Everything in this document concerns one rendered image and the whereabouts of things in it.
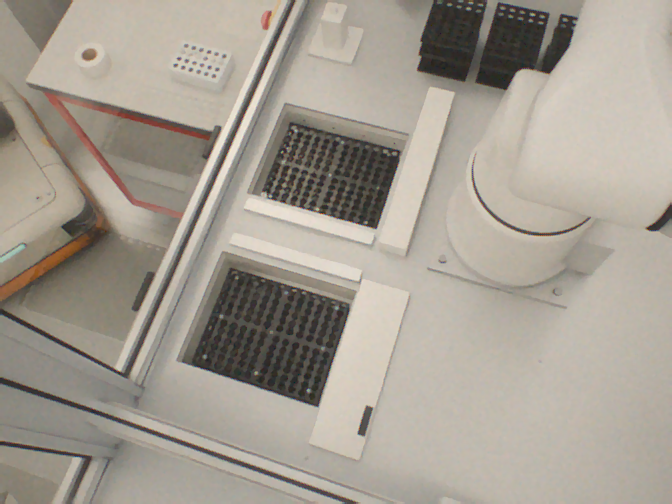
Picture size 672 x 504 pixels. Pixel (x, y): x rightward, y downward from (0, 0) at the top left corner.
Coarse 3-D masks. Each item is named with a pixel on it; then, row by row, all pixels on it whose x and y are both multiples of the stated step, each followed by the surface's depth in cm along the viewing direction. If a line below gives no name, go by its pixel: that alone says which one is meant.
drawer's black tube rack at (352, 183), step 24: (288, 144) 123; (312, 144) 120; (336, 144) 123; (288, 168) 121; (312, 168) 118; (336, 168) 118; (360, 168) 117; (384, 168) 117; (288, 192) 119; (312, 192) 116; (336, 192) 116; (360, 192) 116; (384, 192) 115; (336, 216) 114; (360, 216) 114
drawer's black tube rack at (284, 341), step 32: (256, 288) 110; (288, 288) 109; (224, 320) 108; (256, 320) 110; (288, 320) 107; (320, 320) 107; (224, 352) 109; (256, 352) 108; (288, 352) 105; (320, 352) 105; (256, 384) 106; (288, 384) 103; (320, 384) 103
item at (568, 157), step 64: (640, 0) 53; (576, 64) 51; (640, 64) 50; (512, 128) 74; (576, 128) 50; (640, 128) 49; (512, 192) 55; (576, 192) 51; (640, 192) 49; (448, 256) 104; (512, 256) 93; (576, 256) 97
